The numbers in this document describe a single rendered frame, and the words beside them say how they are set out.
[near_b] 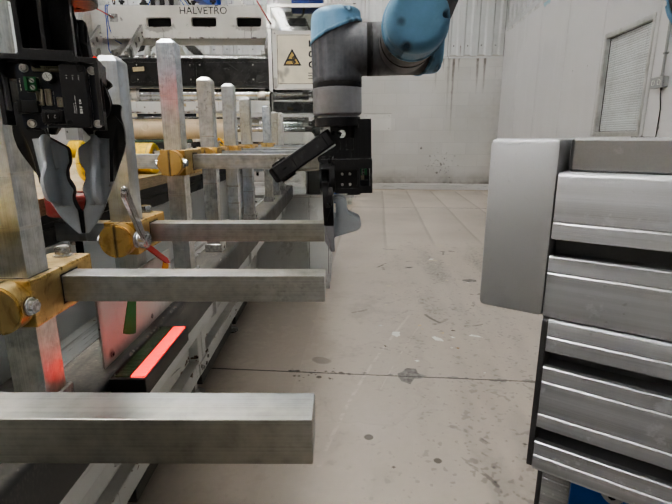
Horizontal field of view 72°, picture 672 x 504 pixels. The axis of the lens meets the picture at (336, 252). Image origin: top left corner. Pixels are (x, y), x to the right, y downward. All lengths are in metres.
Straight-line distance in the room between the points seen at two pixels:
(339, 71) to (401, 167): 8.63
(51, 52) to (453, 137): 9.10
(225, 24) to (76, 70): 3.02
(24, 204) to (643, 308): 0.52
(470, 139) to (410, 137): 1.13
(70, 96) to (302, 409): 0.30
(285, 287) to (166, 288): 0.13
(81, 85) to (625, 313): 0.40
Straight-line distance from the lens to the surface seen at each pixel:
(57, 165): 0.50
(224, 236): 0.78
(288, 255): 3.25
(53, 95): 0.46
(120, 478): 1.40
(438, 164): 9.39
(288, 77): 3.01
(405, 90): 9.36
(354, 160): 0.72
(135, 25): 3.61
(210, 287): 0.53
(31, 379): 0.60
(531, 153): 0.25
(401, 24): 0.58
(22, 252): 0.55
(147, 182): 1.25
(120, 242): 0.76
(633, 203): 0.25
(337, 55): 0.72
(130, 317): 0.75
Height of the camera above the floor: 0.99
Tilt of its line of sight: 14 degrees down
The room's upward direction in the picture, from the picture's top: straight up
